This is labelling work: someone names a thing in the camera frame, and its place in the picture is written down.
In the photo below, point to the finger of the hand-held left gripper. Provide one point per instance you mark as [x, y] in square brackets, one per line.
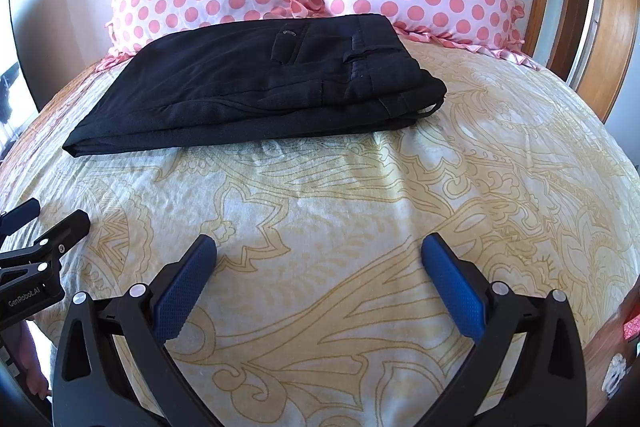
[22, 212]
[67, 232]

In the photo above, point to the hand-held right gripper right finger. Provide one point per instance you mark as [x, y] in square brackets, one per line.
[451, 293]

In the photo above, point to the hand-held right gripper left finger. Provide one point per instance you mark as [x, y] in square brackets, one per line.
[184, 293]

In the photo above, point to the black pants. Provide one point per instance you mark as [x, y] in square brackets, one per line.
[225, 82]

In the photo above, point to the person's left hand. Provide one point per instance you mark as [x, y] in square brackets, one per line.
[27, 359]

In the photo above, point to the cream floral bedsheet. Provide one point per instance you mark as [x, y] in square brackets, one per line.
[360, 207]

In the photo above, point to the white floral object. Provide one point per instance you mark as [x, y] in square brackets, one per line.
[616, 374]

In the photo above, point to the small red box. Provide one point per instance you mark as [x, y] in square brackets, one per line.
[632, 328]

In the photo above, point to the brown door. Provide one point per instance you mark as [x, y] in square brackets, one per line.
[572, 7]

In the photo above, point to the wooden wardrobe panel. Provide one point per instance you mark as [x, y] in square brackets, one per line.
[620, 32]

